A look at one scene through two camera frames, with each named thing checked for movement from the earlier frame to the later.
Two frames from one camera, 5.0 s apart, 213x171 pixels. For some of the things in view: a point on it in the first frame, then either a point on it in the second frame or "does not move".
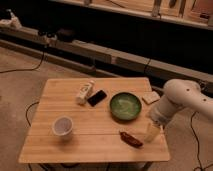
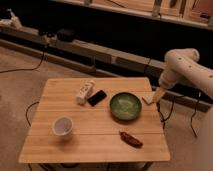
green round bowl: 125,106 does not move
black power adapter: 66,36 does not move
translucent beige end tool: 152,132 to 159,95
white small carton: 81,98 does not move
